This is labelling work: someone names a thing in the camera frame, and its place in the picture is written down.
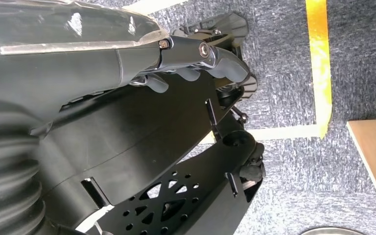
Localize round metal floor disc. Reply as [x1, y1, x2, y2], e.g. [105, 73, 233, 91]
[301, 226, 365, 235]

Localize yellow floor tape frame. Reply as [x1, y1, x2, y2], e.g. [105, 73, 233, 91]
[123, 0, 333, 145]

